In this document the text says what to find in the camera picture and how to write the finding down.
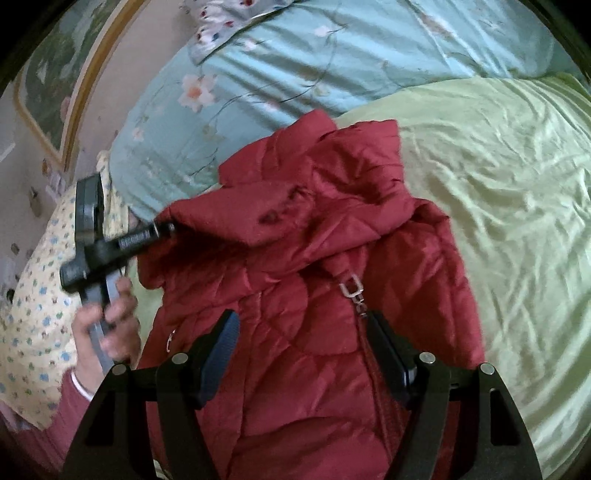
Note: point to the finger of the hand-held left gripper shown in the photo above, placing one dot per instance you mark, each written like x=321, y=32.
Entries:
x=147, y=235

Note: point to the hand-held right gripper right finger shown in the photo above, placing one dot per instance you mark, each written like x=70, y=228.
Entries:
x=391, y=357

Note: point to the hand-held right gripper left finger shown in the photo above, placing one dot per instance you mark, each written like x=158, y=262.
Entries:
x=222, y=353

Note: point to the red quilted jacket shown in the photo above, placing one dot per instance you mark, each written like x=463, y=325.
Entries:
x=295, y=277

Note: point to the person's left forearm red sleeve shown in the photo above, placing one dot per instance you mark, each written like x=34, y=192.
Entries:
x=55, y=424

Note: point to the person's left hand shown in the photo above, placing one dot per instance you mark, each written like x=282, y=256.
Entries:
x=117, y=323

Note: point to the yellow dotted pillow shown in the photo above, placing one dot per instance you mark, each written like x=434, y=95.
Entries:
x=37, y=300

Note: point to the light green bed sheet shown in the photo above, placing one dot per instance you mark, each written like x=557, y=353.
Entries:
x=498, y=194

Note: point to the grey floral pillow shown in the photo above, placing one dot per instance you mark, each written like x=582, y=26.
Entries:
x=217, y=23

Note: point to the blue floral quilt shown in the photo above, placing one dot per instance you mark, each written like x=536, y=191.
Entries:
x=323, y=60

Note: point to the gold framed wall picture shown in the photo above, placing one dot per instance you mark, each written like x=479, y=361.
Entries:
x=53, y=74

